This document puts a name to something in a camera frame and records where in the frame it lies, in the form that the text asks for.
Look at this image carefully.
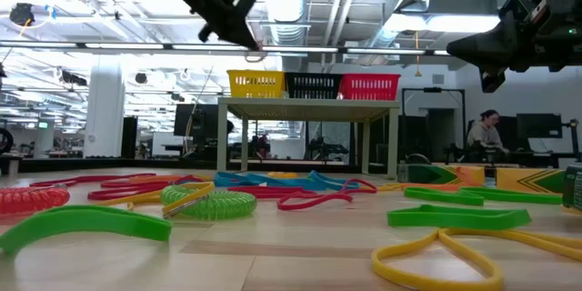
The yellow plastic basket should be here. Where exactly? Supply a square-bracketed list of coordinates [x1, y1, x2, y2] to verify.
[226, 69, 286, 99]

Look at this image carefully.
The orange rubber band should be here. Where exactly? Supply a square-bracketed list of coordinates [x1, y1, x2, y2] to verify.
[100, 174, 215, 188]

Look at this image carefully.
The person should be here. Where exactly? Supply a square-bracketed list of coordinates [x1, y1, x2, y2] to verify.
[466, 108, 511, 156]

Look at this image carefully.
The pale green riser shelf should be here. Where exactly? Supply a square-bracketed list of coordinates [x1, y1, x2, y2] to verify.
[216, 96, 401, 179]

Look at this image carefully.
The white column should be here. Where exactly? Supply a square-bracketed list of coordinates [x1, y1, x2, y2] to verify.
[83, 56, 126, 159]

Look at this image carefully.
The pile of coloured rubber bands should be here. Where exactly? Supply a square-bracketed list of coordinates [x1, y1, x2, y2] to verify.
[29, 172, 158, 188]

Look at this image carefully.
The yellow rubber band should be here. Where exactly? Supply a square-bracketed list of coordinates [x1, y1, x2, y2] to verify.
[94, 181, 216, 219]
[371, 228, 582, 291]
[376, 182, 460, 193]

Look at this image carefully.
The yellow green crayon box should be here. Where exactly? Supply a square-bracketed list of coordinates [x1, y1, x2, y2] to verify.
[397, 163, 487, 186]
[495, 166, 567, 195]
[562, 165, 582, 213]

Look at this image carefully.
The blue rubber band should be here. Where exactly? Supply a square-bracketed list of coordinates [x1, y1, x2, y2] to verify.
[272, 170, 363, 192]
[213, 171, 292, 188]

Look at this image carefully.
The long ceiling light strip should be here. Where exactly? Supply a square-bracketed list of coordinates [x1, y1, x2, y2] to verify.
[0, 40, 456, 55]

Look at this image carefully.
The black ceiling cable reel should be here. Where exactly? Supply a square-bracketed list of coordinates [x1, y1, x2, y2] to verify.
[8, 2, 36, 27]

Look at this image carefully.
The red plastic basket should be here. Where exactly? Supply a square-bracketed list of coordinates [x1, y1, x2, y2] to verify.
[338, 73, 402, 102]

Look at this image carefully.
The green rubber band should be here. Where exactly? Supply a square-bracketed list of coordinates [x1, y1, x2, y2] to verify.
[458, 186, 564, 206]
[403, 186, 486, 207]
[386, 204, 532, 231]
[0, 204, 174, 256]

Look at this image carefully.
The black door frame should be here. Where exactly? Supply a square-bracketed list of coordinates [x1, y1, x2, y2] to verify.
[401, 86, 467, 165]

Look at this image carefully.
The green coil wristband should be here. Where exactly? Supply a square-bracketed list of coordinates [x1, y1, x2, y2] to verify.
[159, 183, 258, 221]

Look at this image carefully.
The red rubber band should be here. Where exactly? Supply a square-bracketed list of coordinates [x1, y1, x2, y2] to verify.
[226, 185, 319, 200]
[276, 178, 379, 212]
[86, 179, 206, 202]

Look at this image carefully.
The orange-red coil wristband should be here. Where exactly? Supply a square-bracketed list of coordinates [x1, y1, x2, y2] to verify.
[0, 186, 71, 216]

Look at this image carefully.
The silver spiral ventilation duct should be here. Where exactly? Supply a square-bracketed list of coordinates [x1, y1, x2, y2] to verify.
[266, 0, 315, 46]

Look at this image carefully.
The orange hanging cord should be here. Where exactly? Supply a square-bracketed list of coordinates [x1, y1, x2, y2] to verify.
[413, 30, 422, 78]

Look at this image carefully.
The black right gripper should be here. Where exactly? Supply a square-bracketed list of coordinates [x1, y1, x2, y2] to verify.
[447, 0, 582, 95]

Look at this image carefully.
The black tall speaker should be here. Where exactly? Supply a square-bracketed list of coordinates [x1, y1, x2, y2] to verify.
[120, 115, 138, 159]

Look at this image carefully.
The black monitor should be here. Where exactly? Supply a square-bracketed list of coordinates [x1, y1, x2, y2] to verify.
[516, 113, 564, 140]
[173, 103, 220, 138]

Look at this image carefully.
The bright ceiling light panel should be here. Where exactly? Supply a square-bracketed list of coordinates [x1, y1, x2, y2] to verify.
[386, 12, 501, 34]

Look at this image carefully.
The black plastic basket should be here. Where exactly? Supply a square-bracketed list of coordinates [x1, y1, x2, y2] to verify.
[285, 72, 343, 100]

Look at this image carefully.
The black tyre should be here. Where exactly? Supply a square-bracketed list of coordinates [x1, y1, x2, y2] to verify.
[0, 126, 15, 156]

